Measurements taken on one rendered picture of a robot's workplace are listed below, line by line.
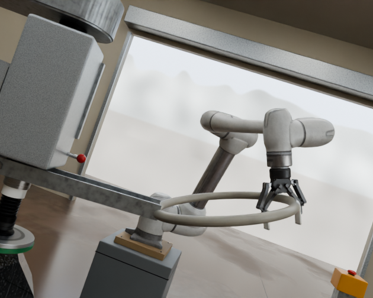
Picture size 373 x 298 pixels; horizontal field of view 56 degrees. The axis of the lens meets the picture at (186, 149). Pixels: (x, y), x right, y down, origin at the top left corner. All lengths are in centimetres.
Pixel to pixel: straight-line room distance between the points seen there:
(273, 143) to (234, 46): 471
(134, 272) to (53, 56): 116
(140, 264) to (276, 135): 99
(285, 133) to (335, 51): 522
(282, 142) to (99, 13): 72
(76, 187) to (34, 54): 41
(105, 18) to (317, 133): 82
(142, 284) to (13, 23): 629
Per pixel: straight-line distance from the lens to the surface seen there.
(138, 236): 196
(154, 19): 620
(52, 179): 114
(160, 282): 186
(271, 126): 125
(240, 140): 180
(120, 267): 189
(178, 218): 100
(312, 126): 133
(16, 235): 127
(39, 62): 112
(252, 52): 587
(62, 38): 112
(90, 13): 114
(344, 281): 183
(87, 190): 112
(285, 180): 130
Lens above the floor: 134
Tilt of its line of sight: 1 degrees up
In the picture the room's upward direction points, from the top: 19 degrees clockwise
